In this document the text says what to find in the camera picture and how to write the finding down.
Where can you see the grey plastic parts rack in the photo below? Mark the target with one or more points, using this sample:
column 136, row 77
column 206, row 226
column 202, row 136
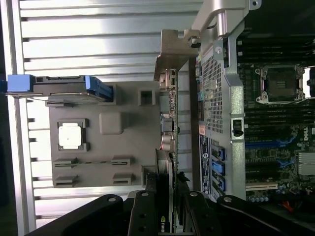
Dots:
column 137, row 137

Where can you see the white expansion slot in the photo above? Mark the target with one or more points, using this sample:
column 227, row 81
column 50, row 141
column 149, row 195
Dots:
column 261, row 186

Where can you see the green motherboard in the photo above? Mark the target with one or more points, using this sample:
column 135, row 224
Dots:
column 270, row 152

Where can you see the silver chipset heatsink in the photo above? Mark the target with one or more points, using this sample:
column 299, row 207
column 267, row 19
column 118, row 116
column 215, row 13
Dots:
column 307, row 163

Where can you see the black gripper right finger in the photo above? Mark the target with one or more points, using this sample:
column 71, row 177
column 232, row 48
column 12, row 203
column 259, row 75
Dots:
column 197, row 216

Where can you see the silver CPU chip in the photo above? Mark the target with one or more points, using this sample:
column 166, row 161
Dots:
column 70, row 136

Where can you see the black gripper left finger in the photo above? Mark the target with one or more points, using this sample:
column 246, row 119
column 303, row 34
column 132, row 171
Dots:
column 144, row 216

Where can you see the open black PC case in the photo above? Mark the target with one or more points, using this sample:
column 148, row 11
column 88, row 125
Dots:
column 216, row 86

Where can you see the CPU socket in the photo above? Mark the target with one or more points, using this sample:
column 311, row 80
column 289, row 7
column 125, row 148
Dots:
column 280, row 84

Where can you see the hard disk in blue caddy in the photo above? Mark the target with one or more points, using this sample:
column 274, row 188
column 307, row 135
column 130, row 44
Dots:
column 61, row 84

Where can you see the blue expansion slot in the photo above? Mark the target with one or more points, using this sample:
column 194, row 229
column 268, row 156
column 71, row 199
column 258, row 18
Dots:
column 261, row 144

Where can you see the open metal socket cover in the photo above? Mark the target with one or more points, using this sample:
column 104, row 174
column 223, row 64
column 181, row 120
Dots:
column 309, row 82

